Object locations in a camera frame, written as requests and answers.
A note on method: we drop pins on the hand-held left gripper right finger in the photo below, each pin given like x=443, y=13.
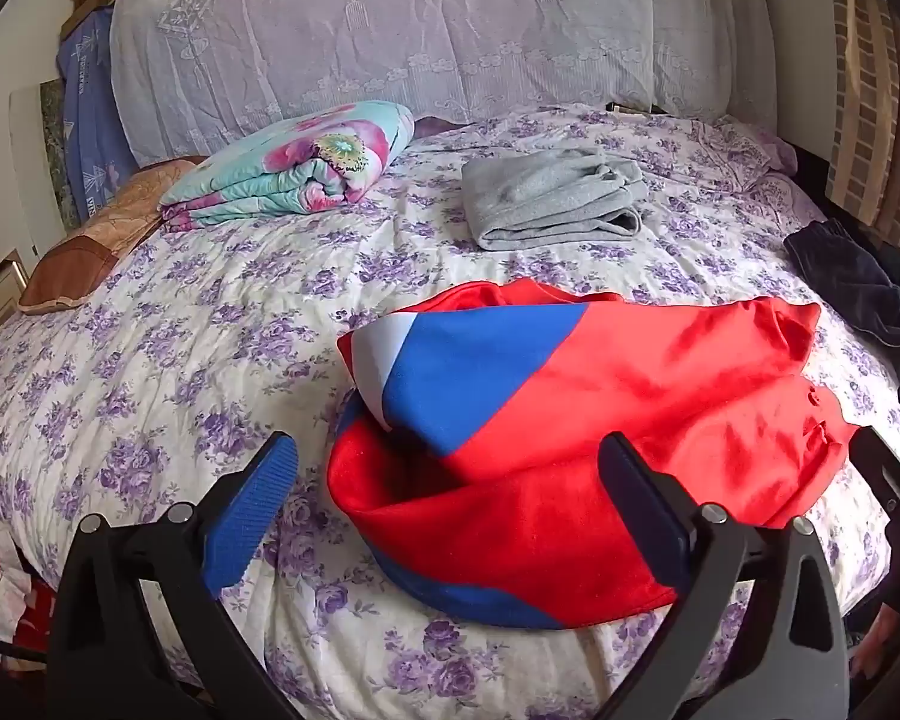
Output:
x=641, y=510

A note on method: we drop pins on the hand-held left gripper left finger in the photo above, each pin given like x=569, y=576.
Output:
x=251, y=499

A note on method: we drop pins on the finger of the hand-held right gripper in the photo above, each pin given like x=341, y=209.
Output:
x=881, y=465

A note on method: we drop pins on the red blue white pants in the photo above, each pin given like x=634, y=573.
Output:
x=645, y=405

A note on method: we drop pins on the folded grey pants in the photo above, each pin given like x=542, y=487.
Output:
x=547, y=195

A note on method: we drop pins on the person's right hand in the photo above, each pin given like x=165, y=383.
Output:
x=874, y=637

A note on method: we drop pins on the purple floral bed sheet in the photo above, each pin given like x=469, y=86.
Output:
x=195, y=345

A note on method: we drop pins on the dark navy garment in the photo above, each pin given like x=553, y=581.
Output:
x=847, y=277

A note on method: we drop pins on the brown pillow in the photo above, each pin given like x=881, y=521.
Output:
x=97, y=240

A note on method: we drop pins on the folded floral blanket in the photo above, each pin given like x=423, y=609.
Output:
x=285, y=157

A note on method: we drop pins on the brick pattern curtain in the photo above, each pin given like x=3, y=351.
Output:
x=870, y=90

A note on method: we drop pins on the green picture panel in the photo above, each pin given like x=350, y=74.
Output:
x=58, y=150

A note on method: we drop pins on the blue printed cloth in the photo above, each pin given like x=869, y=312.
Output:
x=94, y=112

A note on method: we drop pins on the lilac lace headboard cover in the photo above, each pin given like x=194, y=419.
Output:
x=420, y=22

